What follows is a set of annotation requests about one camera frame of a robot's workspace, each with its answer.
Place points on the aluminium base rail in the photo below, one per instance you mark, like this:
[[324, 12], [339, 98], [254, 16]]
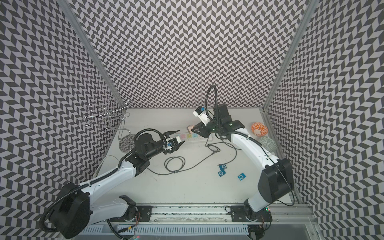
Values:
[[209, 221]]

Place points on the green patterned bowl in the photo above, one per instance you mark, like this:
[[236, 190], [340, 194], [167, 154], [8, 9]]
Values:
[[268, 143]]

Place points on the chrome wire jewelry stand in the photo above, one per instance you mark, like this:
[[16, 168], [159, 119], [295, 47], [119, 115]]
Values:
[[108, 115]]

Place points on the orange patterned bowl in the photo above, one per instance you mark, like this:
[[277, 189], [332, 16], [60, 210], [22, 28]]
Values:
[[259, 129]]

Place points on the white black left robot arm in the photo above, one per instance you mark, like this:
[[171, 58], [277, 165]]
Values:
[[74, 208]]

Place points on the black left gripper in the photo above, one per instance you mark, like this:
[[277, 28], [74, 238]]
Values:
[[166, 133]]

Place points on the blue square mp3 player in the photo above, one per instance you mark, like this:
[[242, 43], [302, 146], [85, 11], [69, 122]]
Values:
[[222, 166], [221, 173], [241, 177]]

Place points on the pink usb charger plug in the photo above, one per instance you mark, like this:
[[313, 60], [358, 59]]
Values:
[[190, 129]]

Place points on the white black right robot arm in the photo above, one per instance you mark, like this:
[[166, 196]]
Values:
[[275, 175]]

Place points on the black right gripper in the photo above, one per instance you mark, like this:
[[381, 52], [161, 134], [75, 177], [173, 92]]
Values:
[[203, 128]]

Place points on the white multicolour power strip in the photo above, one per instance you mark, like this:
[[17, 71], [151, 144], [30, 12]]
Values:
[[192, 138]]

